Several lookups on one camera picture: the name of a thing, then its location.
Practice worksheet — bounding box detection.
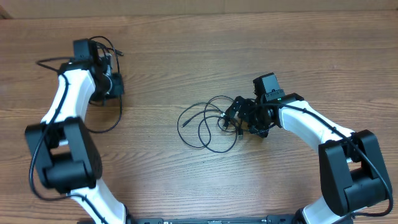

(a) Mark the braided cable grey connector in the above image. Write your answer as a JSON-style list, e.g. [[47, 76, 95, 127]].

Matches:
[[217, 113, 243, 139]]

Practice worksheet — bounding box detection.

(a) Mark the thick black cable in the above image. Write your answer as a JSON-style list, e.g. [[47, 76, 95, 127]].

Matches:
[[177, 95, 242, 154]]

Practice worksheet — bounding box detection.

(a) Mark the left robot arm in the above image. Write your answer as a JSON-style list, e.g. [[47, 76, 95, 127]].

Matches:
[[25, 36, 135, 223]]

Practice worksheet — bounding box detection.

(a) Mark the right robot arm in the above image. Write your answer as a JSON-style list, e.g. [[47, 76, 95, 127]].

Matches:
[[221, 73, 394, 223]]

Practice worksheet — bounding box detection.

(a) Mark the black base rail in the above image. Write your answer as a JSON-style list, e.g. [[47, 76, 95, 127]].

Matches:
[[126, 215, 305, 224]]

